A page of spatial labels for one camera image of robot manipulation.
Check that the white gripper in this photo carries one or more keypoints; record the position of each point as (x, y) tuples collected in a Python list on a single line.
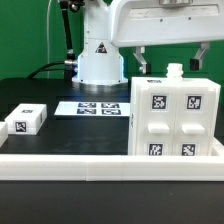
[(160, 22)]

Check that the white cabinet door panel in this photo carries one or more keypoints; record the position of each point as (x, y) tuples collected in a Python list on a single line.
[(156, 120), (193, 119)]

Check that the white cabinet body box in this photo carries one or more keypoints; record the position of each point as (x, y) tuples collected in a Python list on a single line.
[(175, 78)]

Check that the small white box part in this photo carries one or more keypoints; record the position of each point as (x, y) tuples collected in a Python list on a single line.
[(26, 119)]

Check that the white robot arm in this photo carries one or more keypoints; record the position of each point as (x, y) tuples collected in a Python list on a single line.
[(100, 63)]

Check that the white marker base sheet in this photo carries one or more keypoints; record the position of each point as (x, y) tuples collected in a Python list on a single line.
[(108, 109)]

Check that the white block at left edge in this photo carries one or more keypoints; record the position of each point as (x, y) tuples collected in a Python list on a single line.
[(3, 133)]

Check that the white L-shaped frame fence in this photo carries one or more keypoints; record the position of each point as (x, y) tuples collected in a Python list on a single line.
[(114, 168)]

